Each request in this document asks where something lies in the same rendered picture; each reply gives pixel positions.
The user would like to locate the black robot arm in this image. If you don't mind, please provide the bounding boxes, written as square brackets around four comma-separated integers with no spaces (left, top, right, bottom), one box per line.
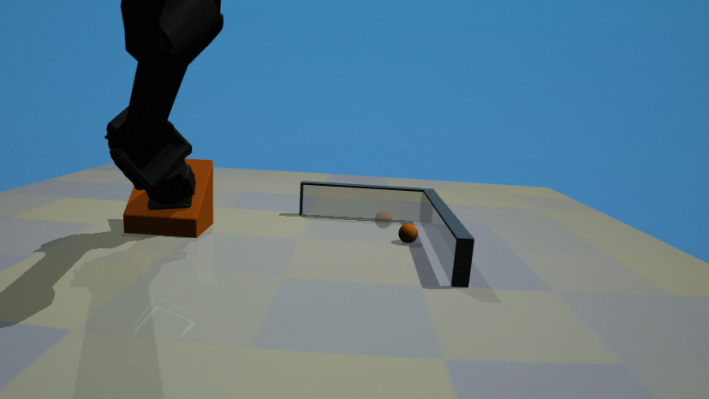
[105,0,223,211]

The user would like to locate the clear l-shaped glass wall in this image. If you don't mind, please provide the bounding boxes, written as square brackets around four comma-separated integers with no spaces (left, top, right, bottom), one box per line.
[301,185,456,284]

